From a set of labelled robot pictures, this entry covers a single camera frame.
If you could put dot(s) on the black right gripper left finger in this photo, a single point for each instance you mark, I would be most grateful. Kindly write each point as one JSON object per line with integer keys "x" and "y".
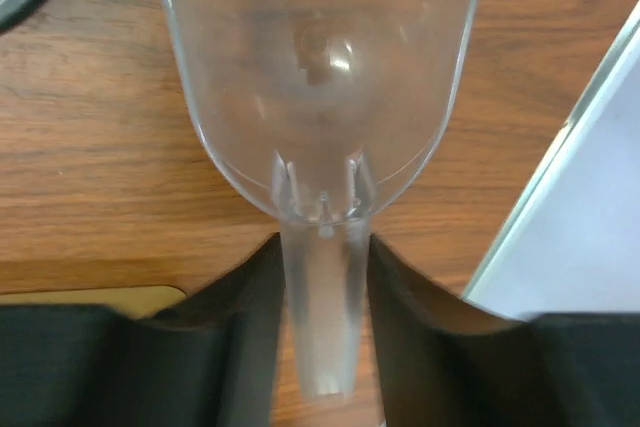
{"x": 207, "y": 360}

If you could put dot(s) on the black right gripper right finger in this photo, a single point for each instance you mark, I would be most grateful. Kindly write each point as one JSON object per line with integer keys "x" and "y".
{"x": 442, "y": 361}

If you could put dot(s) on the gold tin of lollipops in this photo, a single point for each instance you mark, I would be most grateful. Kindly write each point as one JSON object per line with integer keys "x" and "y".
{"x": 136, "y": 302}

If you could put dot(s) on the clear plastic scoop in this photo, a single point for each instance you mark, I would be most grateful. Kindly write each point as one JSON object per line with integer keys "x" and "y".
{"x": 321, "y": 113}

